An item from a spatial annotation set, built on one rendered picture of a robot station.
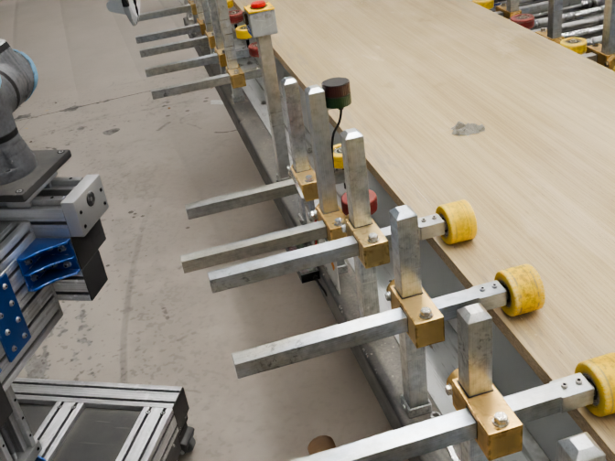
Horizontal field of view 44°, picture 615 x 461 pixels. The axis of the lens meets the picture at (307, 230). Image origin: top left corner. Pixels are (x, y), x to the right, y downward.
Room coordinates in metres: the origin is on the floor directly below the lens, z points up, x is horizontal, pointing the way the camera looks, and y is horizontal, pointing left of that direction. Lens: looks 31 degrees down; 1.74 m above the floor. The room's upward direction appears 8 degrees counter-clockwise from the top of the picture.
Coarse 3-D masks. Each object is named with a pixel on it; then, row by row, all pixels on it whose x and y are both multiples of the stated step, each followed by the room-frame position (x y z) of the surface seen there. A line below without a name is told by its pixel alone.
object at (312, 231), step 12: (300, 228) 1.48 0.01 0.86; (312, 228) 1.47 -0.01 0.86; (324, 228) 1.47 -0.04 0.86; (252, 240) 1.46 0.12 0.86; (264, 240) 1.45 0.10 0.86; (276, 240) 1.45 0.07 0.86; (288, 240) 1.46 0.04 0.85; (300, 240) 1.46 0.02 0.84; (312, 240) 1.47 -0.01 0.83; (192, 252) 1.44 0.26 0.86; (204, 252) 1.43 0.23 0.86; (216, 252) 1.43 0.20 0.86; (228, 252) 1.43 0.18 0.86; (240, 252) 1.43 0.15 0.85; (252, 252) 1.44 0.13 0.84; (264, 252) 1.44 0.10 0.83; (192, 264) 1.41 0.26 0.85; (204, 264) 1.42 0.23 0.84; (216, 264) 1.42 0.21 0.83
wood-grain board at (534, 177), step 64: (256, 0) 3.40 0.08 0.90; (320, 0) 3.25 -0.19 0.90; (384, 0) 3.10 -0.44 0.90; (448, 0) 2.97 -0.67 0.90; (320, 64) 2.44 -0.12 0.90; (384, 64) 2.35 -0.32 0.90; (448, 64) 2.27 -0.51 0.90; (512, 64) 2.19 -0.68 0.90; (576, 64) 2.12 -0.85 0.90; (384, 128) 1.86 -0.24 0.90; (448, 128) 1.81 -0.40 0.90; (512, 128) 1.75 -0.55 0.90; (576, 128) 1.70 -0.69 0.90; (448, 192) 1.47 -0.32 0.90; (512, 192) 1.43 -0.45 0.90; (576, 192) 1.40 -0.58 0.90; (448, 256) 1.23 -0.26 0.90; (512, 256) 1.19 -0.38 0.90; (576, 256) 1.17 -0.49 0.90; (512, 320) 1.01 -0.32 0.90; (576, 320) 0.98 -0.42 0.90
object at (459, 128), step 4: (456, 124) 1.79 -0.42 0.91; (460, 124) 1.78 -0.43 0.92; (464, 124) 1.78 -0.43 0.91; (468, 124) 1.77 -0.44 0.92; (472, 124) 1.76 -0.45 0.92; (476, 124) 1.78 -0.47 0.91; (480, 124) 1.77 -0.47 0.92; (452, 128) 1.80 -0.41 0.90; (456, 128) 1.79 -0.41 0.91; (460, 128) 1.78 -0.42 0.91; (464, 128) 1.77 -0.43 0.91; (468, 128) 1.77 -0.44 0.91; (472, 128) 1.76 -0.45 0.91; (476, 128) 1.76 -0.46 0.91; (480, 128) 1.76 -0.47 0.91; (484, 128) 1.76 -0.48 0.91; (452, 132) 1.77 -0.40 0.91; (456, 132) 1.76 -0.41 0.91; (460, 132) 1.75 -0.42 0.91; (464, 132) 1.75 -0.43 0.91; (468, 132) 1.75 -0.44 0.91; (472, 132) 1.75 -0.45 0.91; (476, 132) 1.75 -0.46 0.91
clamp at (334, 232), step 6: (318, 204) 1.57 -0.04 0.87; (318, 210) 1.53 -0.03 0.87; (318, 216) 1.53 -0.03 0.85; (324, 216) 1.50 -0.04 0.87; (330, 216) 1.50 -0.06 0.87; (336, 216) 1.49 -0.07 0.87; (342, 216) 1.49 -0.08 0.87; (324, 222) 1.48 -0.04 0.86; (330, 222) 1.47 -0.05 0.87; (330, 228) 1.44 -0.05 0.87; (336, 228) 1.44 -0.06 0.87; (330, 234) 1.44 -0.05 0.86; (336, 234) 1.44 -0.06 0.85; (342, 234) 1.44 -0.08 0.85; (330, 240) 1.44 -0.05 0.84
